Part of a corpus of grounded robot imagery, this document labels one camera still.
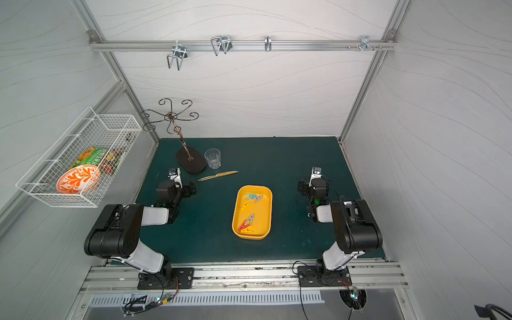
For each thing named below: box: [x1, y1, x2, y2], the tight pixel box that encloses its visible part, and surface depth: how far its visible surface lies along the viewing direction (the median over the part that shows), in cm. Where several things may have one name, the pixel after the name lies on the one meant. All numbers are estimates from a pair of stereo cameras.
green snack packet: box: [68, 146, 109, 170], surface depth 68 cm
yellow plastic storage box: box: [232, 184, 274, 241], surface depth 91 cm
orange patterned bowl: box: [56, 164, 101, 194], surface depth 64 cm
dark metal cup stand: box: [140, 98, 207, 173], surface depth 93 cm
